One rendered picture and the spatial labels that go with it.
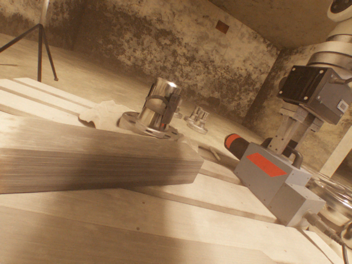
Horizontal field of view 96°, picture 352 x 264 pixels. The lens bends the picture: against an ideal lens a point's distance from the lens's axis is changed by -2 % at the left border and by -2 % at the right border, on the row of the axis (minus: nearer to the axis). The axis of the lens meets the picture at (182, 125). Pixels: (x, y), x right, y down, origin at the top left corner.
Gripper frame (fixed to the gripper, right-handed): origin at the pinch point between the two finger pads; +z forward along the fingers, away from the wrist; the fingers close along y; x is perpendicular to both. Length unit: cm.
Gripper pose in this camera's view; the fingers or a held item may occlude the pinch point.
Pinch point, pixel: (284, 146)
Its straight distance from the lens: 77.1
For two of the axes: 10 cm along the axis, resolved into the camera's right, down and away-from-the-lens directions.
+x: -3.3, -3.7, 8.7
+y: 8.5, 2.9, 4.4
